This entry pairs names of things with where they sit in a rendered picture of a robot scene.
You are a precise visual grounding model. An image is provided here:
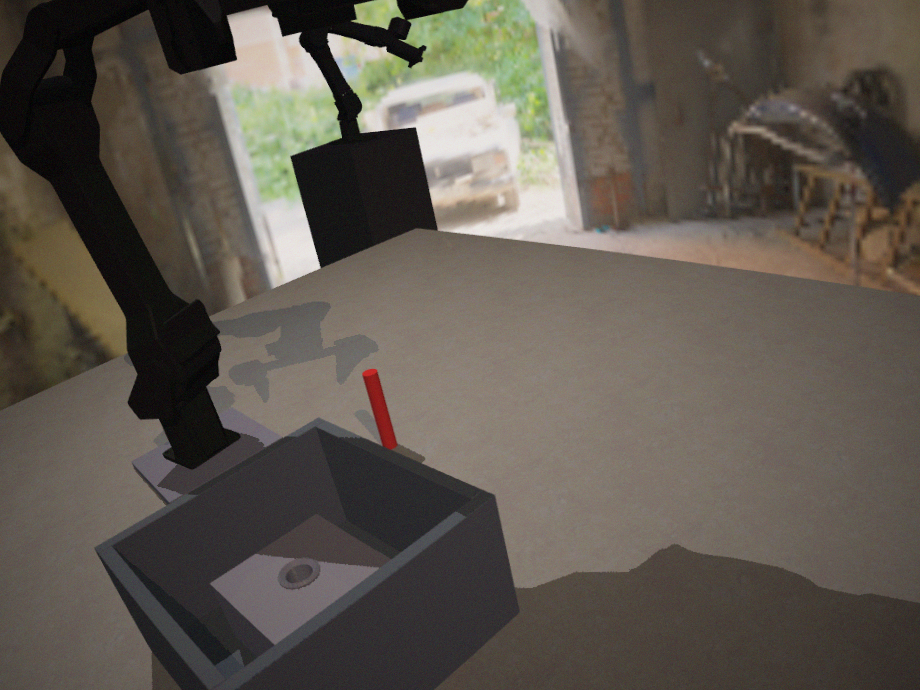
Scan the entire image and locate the red peg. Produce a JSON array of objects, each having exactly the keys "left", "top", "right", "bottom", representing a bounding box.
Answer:
[{"left": 362, "top": 369, "right": 397, "bottom": 449}]

